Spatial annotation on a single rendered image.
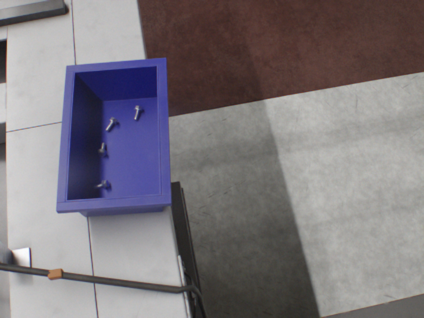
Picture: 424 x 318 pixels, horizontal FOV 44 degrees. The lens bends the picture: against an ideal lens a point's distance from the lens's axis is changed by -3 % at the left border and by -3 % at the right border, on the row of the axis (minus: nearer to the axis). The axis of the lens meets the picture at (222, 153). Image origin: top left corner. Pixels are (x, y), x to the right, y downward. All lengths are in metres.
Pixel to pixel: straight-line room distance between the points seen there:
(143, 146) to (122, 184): 0.07
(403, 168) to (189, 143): 0.70
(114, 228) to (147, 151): 0.13
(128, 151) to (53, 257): 0.19
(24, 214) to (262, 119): 1.14
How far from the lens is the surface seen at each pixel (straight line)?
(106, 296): 0.76
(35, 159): 0.86
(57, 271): 0.74
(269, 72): 1.92
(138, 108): 0.85
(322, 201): 1.71
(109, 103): 0.88
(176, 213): 1.23
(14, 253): 0.81
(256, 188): 1.70
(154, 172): 0.81
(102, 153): 0.82
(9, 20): 1.03
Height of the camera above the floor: 1.56
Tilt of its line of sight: 63 degrees down
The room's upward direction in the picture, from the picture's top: 1 degrees counter-clockwise
